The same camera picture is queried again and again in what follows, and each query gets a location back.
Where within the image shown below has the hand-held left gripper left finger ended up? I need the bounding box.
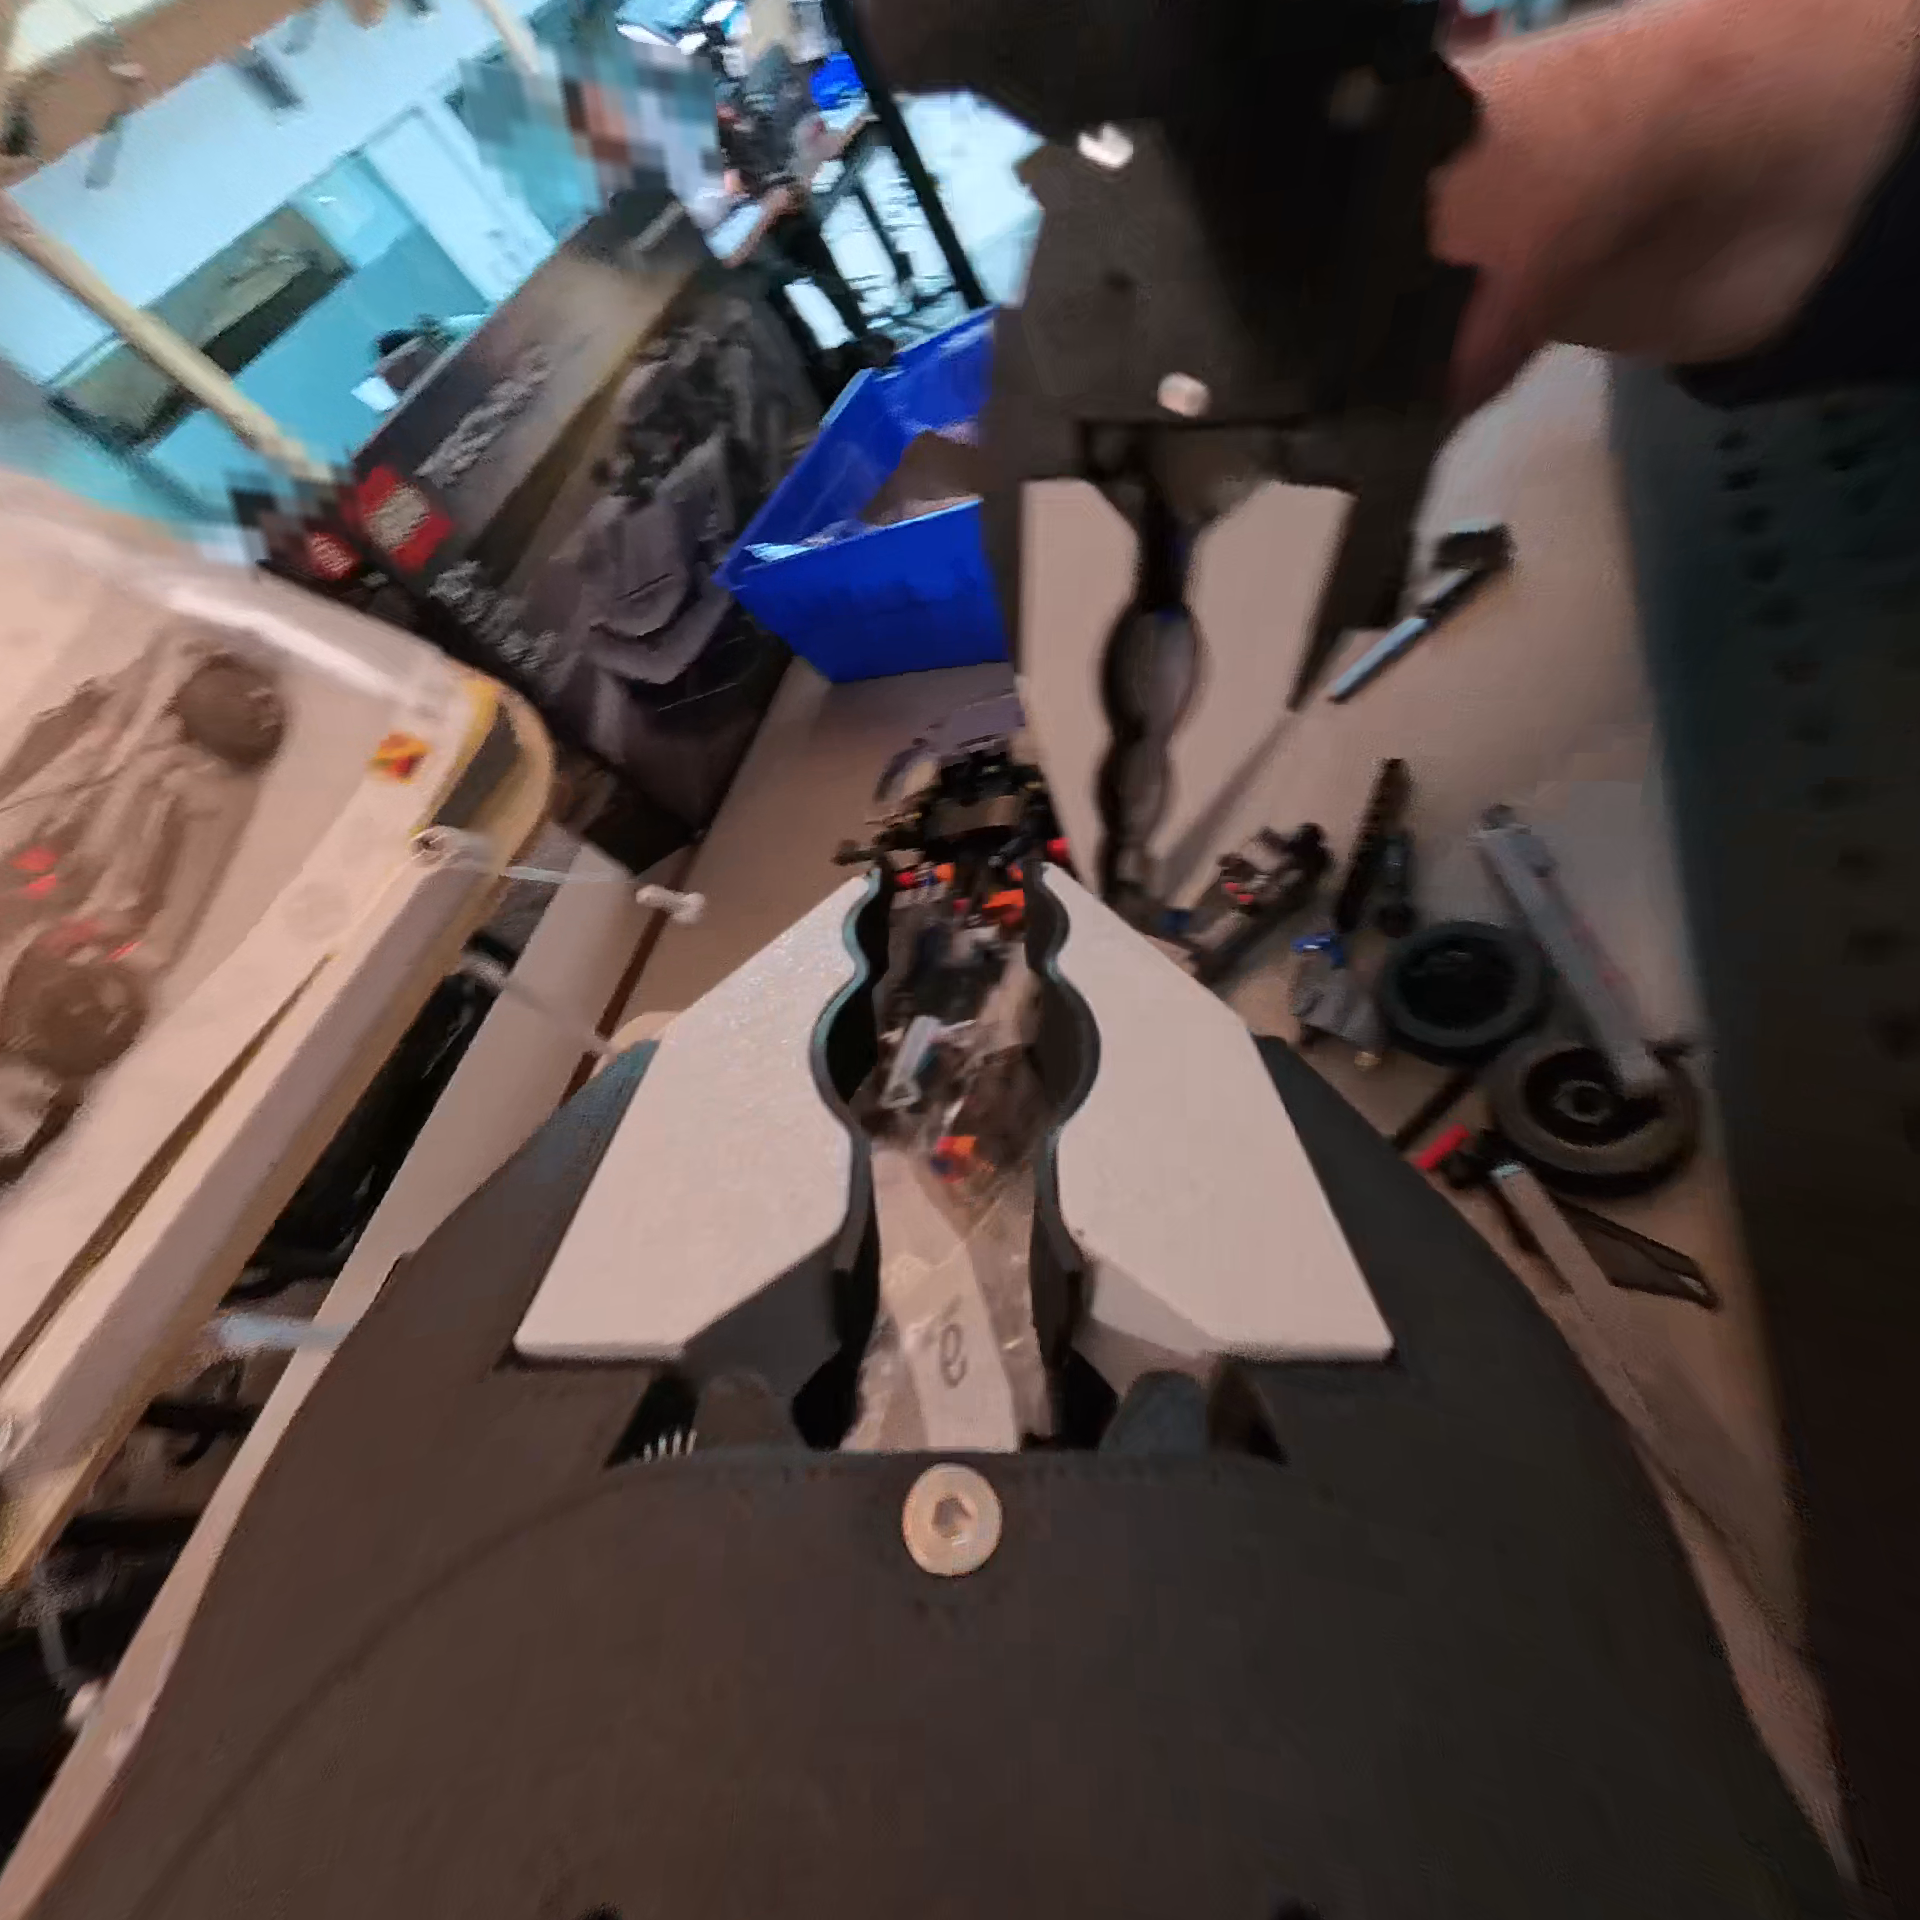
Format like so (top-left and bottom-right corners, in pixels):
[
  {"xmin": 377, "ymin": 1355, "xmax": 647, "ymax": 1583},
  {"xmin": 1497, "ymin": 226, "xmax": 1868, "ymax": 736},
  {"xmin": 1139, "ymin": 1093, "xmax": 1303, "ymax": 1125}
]
[{"xmin": 513, "ymin": 875, "xmax": 887, "ymax": 1412}]

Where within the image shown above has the white book stand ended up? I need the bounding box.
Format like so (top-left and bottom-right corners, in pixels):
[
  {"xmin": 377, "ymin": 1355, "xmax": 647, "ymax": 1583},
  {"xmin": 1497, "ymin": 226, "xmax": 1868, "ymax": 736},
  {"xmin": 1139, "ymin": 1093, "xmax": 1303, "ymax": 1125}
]
[{"xmin": 0, "ymin": 494, "xmax": 707, "ymax": 1593}]

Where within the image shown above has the dark lego set box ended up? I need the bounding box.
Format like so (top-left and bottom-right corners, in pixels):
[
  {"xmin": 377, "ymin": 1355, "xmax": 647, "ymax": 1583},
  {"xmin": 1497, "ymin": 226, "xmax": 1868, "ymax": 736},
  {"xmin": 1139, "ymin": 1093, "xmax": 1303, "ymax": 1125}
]
[{"xmin": 262, "ymin": 224, "xmax": 845, "ymax": 830}]

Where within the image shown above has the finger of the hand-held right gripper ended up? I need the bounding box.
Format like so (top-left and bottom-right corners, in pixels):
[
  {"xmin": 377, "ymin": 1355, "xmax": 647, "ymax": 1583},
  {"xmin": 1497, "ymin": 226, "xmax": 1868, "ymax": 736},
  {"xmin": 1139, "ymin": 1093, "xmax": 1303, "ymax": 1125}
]
[
  {"xmin": 1135, "ymin": 481, "xmax": 1359, "ymax": 898},
  {"xmin": 1020, "ymin": 476, "xmax": 1137, "ymax": 890}
]

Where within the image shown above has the plain grey lego panel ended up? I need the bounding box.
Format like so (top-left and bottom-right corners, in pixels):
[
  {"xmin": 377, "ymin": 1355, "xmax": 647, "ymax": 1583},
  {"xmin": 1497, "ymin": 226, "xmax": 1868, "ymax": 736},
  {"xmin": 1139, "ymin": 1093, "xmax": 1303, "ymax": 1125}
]
[{"xmin": 1474, "ymin": 807, "xmax": 1669, "ymax": 1101}]

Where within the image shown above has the person's right forearm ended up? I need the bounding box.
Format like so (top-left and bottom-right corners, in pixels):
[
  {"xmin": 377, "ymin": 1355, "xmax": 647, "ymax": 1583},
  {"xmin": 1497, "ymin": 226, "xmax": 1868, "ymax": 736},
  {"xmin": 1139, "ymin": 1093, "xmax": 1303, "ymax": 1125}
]
[{"xmin": 1663, "ymin": 150, "xmax": 1920, "ymax": 411}]

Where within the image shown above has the person's right hand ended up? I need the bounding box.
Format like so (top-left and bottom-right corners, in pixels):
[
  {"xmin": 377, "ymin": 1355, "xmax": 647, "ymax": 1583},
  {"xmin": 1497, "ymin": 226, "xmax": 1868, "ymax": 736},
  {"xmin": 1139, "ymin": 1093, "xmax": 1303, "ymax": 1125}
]
[{"xmin": 1431, "ymin": 0, "xmax": 1920, "ymax": 411}]

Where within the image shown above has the plastic bag of lego parts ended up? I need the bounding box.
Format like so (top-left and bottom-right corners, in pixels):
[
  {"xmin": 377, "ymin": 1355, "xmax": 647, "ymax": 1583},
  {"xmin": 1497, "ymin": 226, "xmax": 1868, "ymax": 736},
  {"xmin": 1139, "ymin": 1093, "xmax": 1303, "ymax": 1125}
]
[{"xmin": 857, "ymin": 961, "xmax": 1055, "ymax": 1453}]

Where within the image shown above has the black curved lego panel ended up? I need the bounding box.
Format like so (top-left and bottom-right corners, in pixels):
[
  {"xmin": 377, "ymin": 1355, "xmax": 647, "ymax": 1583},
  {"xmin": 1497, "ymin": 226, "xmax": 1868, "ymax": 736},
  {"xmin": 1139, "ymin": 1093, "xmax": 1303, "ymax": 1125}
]
[{"xmin": 1555, "ymin": 1197, "xmax": 1721, "ymax": 1310}]

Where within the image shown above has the brown cardboard piece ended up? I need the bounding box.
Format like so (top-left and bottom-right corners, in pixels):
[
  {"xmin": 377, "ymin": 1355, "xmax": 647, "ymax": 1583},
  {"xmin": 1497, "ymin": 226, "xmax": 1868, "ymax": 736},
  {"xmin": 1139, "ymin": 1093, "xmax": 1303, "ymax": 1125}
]
[{"xmin": 882, "ymin": 432, "xmax": 988, "ymax": 523}]

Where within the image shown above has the blue plastic bin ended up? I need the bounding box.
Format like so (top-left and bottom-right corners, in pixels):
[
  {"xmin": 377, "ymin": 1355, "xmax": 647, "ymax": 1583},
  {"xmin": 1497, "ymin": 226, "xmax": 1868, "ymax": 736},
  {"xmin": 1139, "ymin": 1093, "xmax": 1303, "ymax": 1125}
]
[{"xmin": 716, "ymin": 306, "xmax": 1010, "ymax": 684}]

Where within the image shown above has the black metal pole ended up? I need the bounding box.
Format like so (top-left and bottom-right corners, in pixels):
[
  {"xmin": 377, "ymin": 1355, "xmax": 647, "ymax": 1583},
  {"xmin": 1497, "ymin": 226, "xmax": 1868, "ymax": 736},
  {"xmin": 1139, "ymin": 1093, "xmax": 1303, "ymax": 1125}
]
[{"xmin": 861, "ymin": 90, "xmax": 991, "ymax": 321}]

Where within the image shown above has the lego instruction booklet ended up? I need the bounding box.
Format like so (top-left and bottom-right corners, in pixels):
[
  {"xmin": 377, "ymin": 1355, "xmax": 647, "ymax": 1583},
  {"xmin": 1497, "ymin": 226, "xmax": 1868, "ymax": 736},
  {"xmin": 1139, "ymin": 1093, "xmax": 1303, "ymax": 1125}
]
[{"xmin": 0, "ymin": 481, "xmax": 515, "ymax": 1177}]

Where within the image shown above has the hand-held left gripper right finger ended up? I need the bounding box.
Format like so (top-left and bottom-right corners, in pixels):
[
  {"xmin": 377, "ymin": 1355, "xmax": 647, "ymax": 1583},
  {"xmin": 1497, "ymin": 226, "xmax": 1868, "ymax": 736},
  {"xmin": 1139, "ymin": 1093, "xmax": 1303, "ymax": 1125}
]
[{"xmin": 1033, "ymin": 867, "xmax": 1397, "ymax": 1416}]

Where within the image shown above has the lego car chassis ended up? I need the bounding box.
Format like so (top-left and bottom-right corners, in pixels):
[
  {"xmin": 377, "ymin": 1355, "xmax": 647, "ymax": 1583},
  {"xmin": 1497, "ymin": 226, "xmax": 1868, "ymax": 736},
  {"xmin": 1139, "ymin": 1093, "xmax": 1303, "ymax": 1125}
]
[{"xmin": 832, "ymin": 697, "xmax": 1077, "ymax": 980}]

